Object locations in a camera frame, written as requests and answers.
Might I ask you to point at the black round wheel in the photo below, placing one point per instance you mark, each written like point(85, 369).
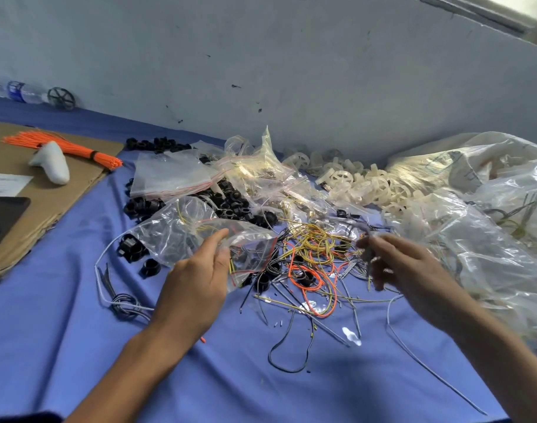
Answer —
point(60, 98)

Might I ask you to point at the blue cloth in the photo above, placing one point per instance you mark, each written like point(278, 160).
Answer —
point(48, 348)

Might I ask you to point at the orange tie bundle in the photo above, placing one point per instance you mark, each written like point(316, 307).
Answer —
point(61, 145)

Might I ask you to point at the brown cardboard sheet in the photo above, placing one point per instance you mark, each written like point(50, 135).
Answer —
point(30, 216)

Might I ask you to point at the clear zip plastic bag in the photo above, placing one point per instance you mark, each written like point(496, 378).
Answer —
point(176, 233)

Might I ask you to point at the white paper sheet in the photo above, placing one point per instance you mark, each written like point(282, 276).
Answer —
point(4, 183)

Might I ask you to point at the pile of white plastic wheels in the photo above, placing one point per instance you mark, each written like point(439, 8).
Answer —
point(365, 176)

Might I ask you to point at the person's left forearm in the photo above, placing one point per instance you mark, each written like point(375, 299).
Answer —
point(132, 383)

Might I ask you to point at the white handheld device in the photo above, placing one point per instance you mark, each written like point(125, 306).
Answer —
point(50, 163)

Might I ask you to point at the pile of large plastic bags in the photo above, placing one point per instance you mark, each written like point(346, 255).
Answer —
point(489, 224)

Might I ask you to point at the person's right hand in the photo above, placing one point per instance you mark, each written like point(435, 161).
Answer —
point(418, 277)

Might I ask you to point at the black smartphone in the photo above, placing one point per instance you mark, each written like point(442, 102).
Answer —
point(2, 220)

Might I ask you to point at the heap of plastic bags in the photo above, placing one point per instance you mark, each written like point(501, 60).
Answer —
point(264, 167)

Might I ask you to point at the person's left hand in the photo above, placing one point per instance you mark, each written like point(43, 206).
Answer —
point(193, 295)

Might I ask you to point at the window frame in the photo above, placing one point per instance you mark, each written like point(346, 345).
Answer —
point(489, 13)

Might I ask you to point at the clear plastic water bottle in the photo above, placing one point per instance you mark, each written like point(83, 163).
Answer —
point(17, 91)

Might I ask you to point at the stack of plastic bags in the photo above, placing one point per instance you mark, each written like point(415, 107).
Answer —
point(171, 173)

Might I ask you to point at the pile of black plastic rings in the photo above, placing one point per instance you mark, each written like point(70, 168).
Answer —
point(224, 196)

